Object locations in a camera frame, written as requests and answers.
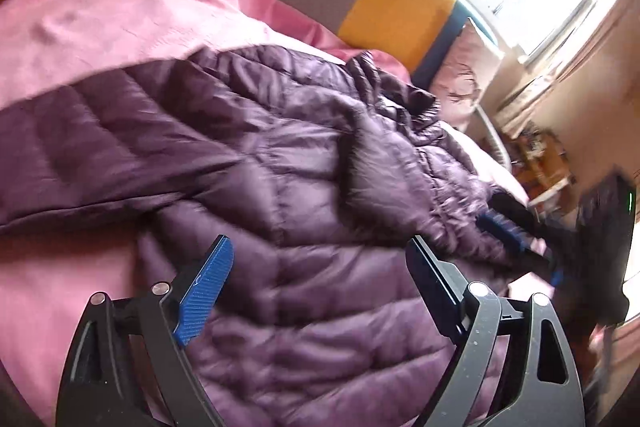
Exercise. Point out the purple quilted down jacket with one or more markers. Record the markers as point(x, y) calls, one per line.
point(280, 187)

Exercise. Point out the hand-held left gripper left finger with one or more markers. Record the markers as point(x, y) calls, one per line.
point(206, 284)

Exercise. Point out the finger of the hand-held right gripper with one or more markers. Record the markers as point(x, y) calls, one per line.
point(502, 229)
point(512, 209)

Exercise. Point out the pink floral pillow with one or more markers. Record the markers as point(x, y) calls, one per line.
point(465, 72)

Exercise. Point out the pink blanket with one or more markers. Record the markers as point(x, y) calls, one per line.
point(100, 32)

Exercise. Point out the cluttered white shelf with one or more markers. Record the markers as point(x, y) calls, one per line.
point(542, 162)

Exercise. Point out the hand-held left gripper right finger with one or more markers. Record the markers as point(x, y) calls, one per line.
point(434, 279)

